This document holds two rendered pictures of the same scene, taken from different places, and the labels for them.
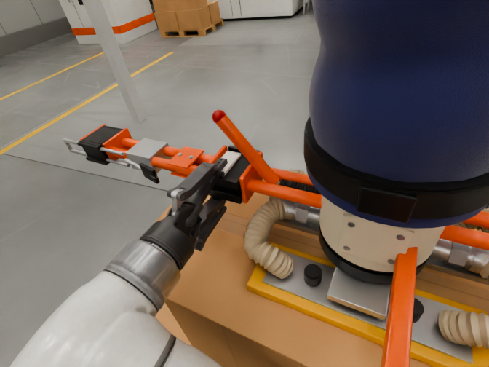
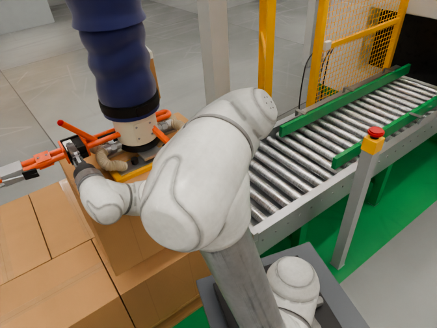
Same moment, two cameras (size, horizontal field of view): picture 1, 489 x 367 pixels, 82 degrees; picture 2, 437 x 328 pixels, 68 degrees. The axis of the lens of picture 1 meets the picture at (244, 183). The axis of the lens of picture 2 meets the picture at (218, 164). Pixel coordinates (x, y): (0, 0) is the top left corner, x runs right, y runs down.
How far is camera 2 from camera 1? 92 cm
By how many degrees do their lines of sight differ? 49
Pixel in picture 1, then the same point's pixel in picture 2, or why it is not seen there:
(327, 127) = (117, 99)
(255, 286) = (120, 178)
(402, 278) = (157, 131)
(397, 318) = (164, 137)
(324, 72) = (108, 85)
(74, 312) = (94, 184)
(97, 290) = (92, 179)
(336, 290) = (145, 156)
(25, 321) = not seen: outside the picture
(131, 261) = (88, 172)
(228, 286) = not seen: hidden behind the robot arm
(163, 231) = (84, 165)
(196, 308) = not seen: hidden behind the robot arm
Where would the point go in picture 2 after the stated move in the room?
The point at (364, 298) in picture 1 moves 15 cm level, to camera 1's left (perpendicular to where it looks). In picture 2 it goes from (153, 152) to (133, 176)
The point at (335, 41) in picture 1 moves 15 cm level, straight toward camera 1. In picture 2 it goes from (110, 77) to (136, 88)
